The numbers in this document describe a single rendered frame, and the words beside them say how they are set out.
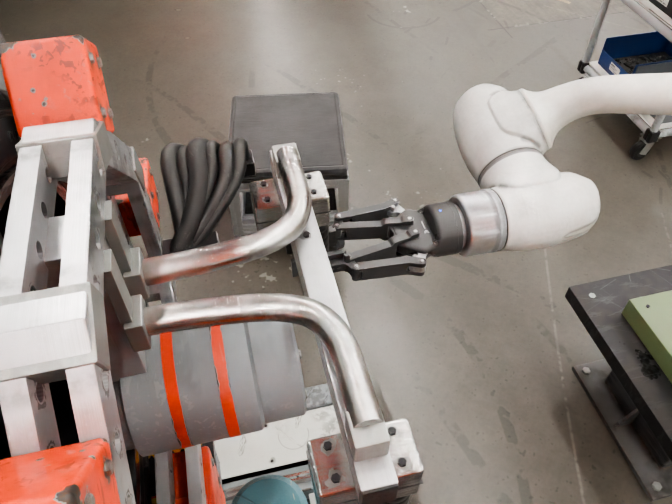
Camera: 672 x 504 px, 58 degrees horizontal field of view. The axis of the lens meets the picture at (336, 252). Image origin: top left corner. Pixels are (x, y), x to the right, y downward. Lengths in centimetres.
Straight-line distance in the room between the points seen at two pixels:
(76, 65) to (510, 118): 60
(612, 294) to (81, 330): 134
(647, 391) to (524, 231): 68
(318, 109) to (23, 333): 159
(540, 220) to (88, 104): 57
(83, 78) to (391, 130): 191
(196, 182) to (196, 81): 216
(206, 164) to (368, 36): 246
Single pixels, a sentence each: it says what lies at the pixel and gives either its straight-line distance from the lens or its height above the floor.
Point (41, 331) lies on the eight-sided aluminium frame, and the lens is 43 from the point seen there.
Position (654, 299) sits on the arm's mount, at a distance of 155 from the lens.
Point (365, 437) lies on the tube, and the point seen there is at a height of 100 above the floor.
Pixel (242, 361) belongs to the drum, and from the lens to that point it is 62.
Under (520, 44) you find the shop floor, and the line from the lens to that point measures 311.
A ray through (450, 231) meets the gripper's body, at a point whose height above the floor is 85.
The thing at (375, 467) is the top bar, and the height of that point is 98.
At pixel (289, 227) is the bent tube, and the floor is 101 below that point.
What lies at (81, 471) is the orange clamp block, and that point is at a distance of 38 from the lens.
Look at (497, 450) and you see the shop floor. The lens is 162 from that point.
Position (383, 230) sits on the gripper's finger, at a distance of 84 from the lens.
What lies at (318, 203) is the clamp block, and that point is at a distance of 72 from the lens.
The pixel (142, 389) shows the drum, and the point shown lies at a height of 91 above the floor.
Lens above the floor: 143
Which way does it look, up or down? 48 degrees down
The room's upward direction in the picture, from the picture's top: straight up
